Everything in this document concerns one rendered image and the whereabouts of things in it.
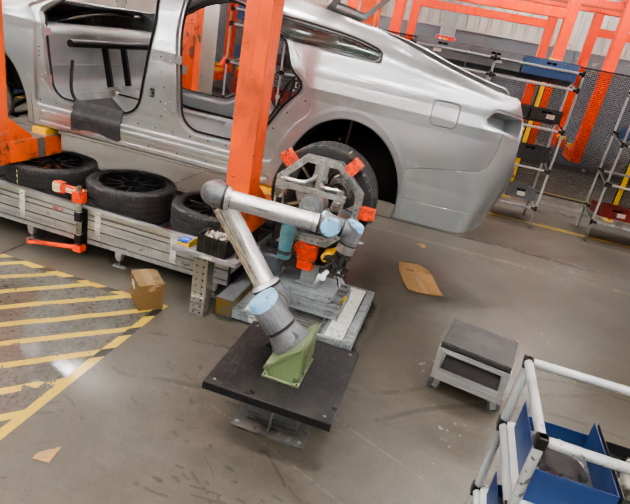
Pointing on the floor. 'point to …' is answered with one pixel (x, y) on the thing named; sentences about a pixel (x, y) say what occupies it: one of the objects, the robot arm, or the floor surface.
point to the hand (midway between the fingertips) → (326, 285)
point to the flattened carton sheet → (418, 279)
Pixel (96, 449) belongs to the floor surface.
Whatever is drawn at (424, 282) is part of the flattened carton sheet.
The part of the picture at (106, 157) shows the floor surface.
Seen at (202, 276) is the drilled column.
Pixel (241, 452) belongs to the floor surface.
